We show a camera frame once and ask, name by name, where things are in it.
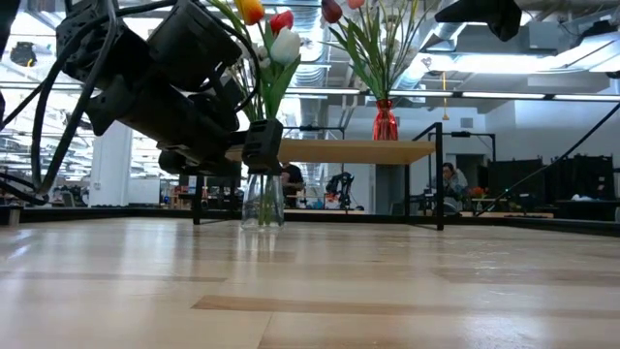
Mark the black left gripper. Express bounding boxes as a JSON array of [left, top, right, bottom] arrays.
[[85, 60, 285, 178]]

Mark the white artificial tulip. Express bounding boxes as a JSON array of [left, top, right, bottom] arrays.
[[263, 27, 302, 121]]

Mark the pink artificial tulip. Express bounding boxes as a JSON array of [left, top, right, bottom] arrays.
[[346, 0, 388, 101]]

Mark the bright red artificial tulip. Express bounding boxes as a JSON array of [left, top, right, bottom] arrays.
[[263, 9, 295, 120]]

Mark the dark red artificial tulip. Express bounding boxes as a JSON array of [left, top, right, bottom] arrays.
[[321, 0, 384, 101]]

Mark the orange yellow artificial tulip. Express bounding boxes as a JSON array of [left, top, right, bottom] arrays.
[[207, 0, 266, 122]]

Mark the wooden shelf with black legs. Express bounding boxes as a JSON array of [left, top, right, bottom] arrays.
[[192, 120, 445, 232]]

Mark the person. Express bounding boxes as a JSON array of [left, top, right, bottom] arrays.
[[280, 162, 306, 209], [438, 162, 471, 215]]

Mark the clear glass vase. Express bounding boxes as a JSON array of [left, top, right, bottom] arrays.
[[240, 172, 287, 232]]

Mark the long ceiling light strip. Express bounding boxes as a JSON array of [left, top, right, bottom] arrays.
[[387, 89, 620, 102]]

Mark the red ribbed glass vase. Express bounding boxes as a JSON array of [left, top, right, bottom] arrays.
[[371, 99, 400, 143]]

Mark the black partition panel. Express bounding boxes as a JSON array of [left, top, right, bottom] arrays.
[[549, 153, 616, 203]]

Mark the black round ceiling fixture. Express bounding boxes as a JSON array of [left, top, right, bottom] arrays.
[[9, 41, 38, 68]]

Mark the black aluminium rig frame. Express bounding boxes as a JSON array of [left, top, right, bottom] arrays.
[[0, 203, 620, 238]]

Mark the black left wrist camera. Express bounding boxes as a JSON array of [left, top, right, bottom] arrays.
[[147, 0, 243, 93]]

